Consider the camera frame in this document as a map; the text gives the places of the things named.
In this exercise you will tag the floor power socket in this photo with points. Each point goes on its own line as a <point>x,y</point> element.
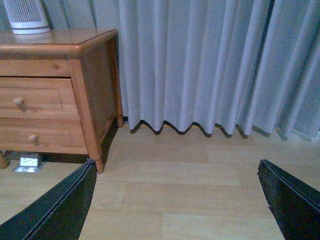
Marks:
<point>29,163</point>

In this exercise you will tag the wooden bottom drawer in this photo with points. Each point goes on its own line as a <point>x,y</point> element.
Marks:
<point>40,135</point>

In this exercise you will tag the wooden top drawer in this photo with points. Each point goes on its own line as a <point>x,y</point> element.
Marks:
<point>38,98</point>

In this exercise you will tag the wooden drawer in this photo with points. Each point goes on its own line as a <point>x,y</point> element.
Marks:
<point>40,135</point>
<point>38,98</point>

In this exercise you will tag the grey curtain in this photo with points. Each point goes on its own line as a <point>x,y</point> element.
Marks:
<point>239,64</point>

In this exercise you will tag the wooden nightstand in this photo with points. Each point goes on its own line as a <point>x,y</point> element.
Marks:
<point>88,57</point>

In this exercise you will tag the white air purifier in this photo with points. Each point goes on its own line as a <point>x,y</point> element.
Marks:
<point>26,17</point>

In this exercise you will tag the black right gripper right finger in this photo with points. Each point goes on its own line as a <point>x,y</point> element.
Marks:
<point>294,204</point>

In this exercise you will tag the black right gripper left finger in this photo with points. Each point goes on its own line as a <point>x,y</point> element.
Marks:
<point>60,213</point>

